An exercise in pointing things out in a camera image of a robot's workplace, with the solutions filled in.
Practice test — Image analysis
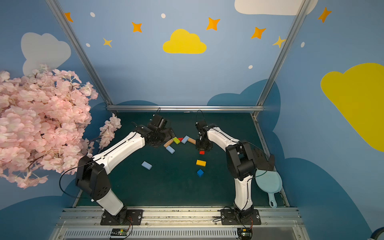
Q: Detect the natural wood block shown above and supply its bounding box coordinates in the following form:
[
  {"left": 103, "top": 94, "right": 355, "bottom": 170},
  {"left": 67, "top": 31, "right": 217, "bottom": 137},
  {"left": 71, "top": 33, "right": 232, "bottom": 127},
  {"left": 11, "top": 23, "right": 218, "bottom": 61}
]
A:
[
  {"left": 188, "top": 138, "right": 196, "bottom": 145},
  {"left": 164, "top": 139, "right": 174, "bottom": 148}
]

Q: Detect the light blue block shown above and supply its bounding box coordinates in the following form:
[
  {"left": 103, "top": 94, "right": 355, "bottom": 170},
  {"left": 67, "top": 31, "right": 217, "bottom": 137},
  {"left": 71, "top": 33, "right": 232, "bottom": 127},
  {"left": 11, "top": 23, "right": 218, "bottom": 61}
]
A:
[
  {"left": 142, "top": 161, "right": 153, "bottom": 170},
  {"left": 166, "top": 146, "right": 175, "bottom": 154},
  {"left": 181, "top": 136, "right": 190, "bottom": 144}
]

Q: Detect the yellow rectangular block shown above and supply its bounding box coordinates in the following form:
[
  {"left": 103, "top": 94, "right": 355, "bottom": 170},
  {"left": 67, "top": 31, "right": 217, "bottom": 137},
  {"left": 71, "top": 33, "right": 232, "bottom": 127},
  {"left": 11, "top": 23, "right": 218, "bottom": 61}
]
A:
[{"left": 196, "top": 160, "right": 207, "bottom": 167}]

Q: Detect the lime green rectangular block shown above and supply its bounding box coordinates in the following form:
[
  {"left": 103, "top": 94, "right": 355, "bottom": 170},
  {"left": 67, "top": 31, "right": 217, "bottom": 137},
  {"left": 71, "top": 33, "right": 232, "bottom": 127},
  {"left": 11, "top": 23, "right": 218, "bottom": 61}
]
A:
[{"left": 173, "top": 137, "right": 181, "bottom": 145}]

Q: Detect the blue cube block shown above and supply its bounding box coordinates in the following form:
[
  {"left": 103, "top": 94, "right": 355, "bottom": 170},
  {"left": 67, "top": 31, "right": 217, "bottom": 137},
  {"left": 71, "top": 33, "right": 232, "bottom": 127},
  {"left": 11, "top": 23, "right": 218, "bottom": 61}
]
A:
[{"left": 197, "top": 169, "right": 204, "bottom": 178}]

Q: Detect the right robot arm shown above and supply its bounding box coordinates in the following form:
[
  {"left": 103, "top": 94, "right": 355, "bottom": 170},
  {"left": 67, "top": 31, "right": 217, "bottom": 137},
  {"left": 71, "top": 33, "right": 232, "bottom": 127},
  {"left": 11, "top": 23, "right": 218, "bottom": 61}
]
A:
[{"left": 196, "top": 121, "right": 256, "bottom": 219}]

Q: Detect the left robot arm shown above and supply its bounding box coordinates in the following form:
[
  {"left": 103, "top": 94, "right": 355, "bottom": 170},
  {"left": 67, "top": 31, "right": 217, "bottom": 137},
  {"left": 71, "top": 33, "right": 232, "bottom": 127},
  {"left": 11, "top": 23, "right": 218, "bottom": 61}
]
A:
[{"left": 76, "top": 125, "right": 176, "bottom": 225}]

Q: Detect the black rubber glove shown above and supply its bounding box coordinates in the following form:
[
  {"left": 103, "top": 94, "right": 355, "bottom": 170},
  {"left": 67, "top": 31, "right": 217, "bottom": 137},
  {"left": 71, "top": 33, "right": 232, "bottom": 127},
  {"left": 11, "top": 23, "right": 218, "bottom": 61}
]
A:
[{"left": 257, "top": 155, "right": 275, "bottom": 171}]

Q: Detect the light blue dustpan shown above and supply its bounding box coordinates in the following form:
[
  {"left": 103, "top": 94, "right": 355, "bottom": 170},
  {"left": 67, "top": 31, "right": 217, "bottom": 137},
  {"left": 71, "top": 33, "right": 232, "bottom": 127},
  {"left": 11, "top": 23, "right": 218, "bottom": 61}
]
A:
[{"left": 255, "top": 170, "right": 283, "bottom": 208}]

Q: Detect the right controller board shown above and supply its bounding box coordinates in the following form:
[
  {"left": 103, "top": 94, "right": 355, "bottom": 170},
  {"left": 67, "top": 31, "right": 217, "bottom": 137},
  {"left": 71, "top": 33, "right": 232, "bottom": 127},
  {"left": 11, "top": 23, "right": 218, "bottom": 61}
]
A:
[{"left": 237, "top": 228, "right": 253, "bottom": 240}]

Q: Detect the controller board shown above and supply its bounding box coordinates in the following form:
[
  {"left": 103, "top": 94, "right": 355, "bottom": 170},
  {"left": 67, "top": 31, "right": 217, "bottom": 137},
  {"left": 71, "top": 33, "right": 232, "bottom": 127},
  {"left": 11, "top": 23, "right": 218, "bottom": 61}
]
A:
[
  {"left": 237, "top": 228, "right": 253, "bottom": 240},
  {"left": 110, "top": 228, "right": 129, "bottom": 239}
]

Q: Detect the left controller board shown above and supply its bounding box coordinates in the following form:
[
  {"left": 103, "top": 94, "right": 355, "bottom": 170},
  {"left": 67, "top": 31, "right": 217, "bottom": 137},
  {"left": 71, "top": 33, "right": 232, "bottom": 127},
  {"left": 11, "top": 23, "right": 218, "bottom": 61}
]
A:
[{"left": 110, "top": 228, "right": 129, "bottom": 239}]

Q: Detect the pink cherry blossom tree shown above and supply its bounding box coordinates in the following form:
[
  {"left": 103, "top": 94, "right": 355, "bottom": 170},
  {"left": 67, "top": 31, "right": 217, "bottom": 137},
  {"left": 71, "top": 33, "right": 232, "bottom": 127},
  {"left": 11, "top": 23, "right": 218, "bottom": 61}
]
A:
[{"left": 1, "top": 65, "right": 122, "bottom": 189}]

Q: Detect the aluminium back frame bar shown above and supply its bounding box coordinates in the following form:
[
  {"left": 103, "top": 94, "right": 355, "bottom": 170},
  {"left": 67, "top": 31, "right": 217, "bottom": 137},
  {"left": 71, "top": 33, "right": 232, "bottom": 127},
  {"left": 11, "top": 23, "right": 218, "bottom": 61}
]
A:
[{"left": 107, "top": 105, "right": 264, "bottom": 112}]

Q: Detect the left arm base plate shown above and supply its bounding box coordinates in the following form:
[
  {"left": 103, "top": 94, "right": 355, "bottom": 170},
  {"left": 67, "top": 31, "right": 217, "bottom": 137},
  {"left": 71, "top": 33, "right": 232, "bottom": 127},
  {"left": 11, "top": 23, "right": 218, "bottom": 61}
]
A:
[{"left": 100, "top": 208, "right": 144, "bottom": 226}]

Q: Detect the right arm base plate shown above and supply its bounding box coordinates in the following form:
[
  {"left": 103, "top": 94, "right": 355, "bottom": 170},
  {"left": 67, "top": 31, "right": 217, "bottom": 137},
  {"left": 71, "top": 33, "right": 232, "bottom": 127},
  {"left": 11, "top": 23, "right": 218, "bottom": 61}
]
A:
[{"left": 220, "top": 208, "right": 262, "bottom": 226}]

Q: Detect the aluminium front rail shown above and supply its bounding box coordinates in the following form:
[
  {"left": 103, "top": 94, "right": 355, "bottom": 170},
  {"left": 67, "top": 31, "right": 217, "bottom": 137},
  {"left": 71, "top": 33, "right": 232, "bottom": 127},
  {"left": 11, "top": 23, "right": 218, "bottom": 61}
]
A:
[{"left": 50, "top": 207, "right": 310, "bottom": 240}]

